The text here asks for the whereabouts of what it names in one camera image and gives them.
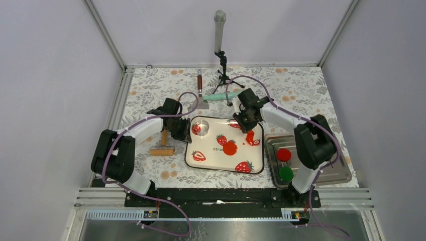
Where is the silver microphone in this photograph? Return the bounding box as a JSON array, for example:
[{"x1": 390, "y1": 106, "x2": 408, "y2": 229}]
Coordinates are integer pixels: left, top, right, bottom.
[{"x1": 214, "y1": 10, "x2": 226, "y2": 53}]

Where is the wooden handled metal scraper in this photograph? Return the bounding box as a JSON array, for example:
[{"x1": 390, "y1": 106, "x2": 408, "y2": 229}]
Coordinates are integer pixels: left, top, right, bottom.
[{"x1": 189, "y1": 69, "x2": 209, "y2": 110}]

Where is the orange dough scrap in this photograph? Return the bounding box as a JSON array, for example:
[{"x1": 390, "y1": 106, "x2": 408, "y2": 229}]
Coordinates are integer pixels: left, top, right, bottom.
[{"x1": 246, "y1": 130, "x2": 255, "y2": 146}]

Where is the green dough disc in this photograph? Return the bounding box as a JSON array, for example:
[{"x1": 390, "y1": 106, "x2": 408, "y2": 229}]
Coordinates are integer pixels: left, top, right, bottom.
[{"x1": 279, "y1": 166, "x2": 294, "y2": 182}]

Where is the small round metal cup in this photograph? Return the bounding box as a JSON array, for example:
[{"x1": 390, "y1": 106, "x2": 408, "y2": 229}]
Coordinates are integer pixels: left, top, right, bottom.
[{"x1": 192, "y1": 120, "x2": 209, "y2": 137}]

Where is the red dough disc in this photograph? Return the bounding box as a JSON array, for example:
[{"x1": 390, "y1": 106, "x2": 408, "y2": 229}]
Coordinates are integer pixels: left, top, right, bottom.
[{"x1": 276, "y1": 148, "x2": 292, "y2": 162}]

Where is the strawberry print white tray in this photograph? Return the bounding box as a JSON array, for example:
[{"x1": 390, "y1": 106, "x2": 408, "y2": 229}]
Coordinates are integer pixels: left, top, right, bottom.
[{"x1": 184, "y1": 116, "x2": 265, "y2": 174}]

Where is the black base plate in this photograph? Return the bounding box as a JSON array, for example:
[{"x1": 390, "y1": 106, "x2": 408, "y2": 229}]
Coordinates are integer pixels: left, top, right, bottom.
[{"x1": 124, "y1": 188, "x2": 322, "y2": 218}]

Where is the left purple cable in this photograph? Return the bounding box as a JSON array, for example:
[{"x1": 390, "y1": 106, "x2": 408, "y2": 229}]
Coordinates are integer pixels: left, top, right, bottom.
[{"x1": 101, "y1": 92, "x2": 199, "y2": 237}]

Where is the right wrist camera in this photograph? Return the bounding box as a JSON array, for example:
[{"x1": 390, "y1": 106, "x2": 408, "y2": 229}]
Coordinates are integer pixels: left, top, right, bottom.
[{"x1": 237, "y1": 88, "x2": 270, "y2": 109}]

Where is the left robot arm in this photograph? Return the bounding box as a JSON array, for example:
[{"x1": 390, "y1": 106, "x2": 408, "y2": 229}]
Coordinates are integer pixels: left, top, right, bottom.
[{"x1": 91, "y1": 98, "x2": 192, "y2": 206}]

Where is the orange dough piece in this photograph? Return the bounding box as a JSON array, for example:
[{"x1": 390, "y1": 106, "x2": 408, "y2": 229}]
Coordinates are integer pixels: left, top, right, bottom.
[{"x1": 223, "y1": 140, "x2": 238, "y2": 156}]

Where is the floral pattern table mat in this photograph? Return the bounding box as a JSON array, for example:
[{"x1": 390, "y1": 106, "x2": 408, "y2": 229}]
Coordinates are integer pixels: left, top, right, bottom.
[{"x1": 121, "y1": 67, "x2": 351, "y2": 188}]

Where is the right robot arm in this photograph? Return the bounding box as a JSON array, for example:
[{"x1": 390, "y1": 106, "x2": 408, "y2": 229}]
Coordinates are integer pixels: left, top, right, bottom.
[{"x1": 232, "y1": 99, "x2": 340, "y2": 207}]

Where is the wooden dough roller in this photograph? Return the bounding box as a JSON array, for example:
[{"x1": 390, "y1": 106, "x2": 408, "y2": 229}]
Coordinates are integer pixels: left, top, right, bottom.
[{"x1": 150, "y1": 130, "x2": 175, "y2": 157}]

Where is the stainless steel tray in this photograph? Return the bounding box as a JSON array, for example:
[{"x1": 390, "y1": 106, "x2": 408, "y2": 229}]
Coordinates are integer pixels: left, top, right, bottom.
[{"x1": 264, "y1": 134, "x2": 352, "y2": 189}]

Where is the mint green rolling pin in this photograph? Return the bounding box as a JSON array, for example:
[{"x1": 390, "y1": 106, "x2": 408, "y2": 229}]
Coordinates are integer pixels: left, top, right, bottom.
[{"x1": 203, "y1": 91, "x2": 242, "y2": 101}]

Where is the black tripod mic stand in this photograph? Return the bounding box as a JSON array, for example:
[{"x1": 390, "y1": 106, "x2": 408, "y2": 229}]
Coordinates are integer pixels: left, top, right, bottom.
[{"x1": 212, "y1": 51, "x2": 231, "y2": 94}]

